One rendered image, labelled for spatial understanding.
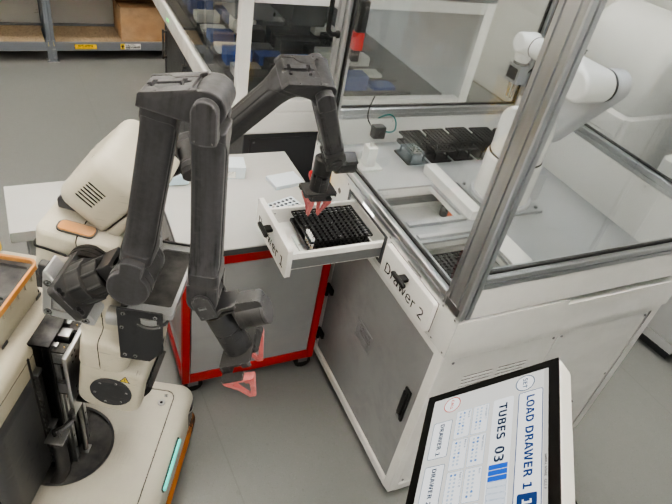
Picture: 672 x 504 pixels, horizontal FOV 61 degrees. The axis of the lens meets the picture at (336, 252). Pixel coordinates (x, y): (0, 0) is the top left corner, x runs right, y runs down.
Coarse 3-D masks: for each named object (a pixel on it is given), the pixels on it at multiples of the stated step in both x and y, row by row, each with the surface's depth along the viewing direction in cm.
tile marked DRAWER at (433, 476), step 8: (440, 464) 110; (424, 472) 111; (432, 472) 110; (440, 472) 109; (424, 480) 110; (432, 480) 108; (440, 480) 107; (424, 488) 108; (432, 488) 107; (440, 488) 105; (424, 496) 106; (432, 496) 105
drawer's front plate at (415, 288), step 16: (384, 256) 182; (400, 256) 175; (384, 272) 183; (400, 272) 174; (400, 288) 175; (416, 288) 167; (416, 304) 168; (432, 304) 161; (416, 320) 169; (432, 320) 165
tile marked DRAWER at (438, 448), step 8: (440, 424) 119; (448, 424) 118; (432, 432) 119; (440, 432) 117; (448, 432) 116; (432, 440) 117; (440, 440) 116; (448, 440) 114; (432, 448) 115; (440, 448) 114; (432, 456) 113; (440, 456) 112
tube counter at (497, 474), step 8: (496, 448) 104; (504, 448) 103; (488, 456) 104; (496, 456) 103; (504, 456) 101; (488, 464) 102; (496, 464) 101; (504, 464) 100; (488, 472) 101; (496, 472) 100; (504, 472) 98; (488, 480) 99; (496, 480) 98; (504, 480) 97; (488, 488) 98; (496, 488) 97; (504, 488) 96; (488, 496) 97; (496, 496) 96; (504, 496) 95
